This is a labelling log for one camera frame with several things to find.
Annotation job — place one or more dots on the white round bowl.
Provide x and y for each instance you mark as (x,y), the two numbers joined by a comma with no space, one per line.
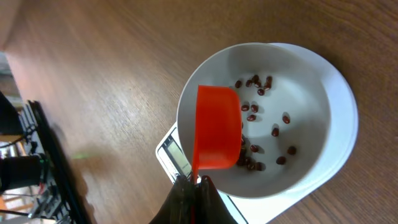
(291,126)

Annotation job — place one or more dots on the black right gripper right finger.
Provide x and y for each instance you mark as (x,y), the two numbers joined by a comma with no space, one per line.
(209,206)

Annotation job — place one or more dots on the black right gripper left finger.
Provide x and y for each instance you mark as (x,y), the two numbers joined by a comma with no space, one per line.
(177,206)

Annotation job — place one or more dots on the black aluminium frame rail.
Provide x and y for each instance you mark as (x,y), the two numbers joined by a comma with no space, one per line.
(58,198)

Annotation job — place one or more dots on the red beans in bowl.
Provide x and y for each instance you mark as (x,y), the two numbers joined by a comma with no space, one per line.
(254,125)

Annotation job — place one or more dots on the red plastic measuring scoop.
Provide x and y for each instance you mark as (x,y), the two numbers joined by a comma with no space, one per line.
(217,129)

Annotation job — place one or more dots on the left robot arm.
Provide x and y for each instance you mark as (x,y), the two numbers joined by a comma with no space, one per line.
(20,170)

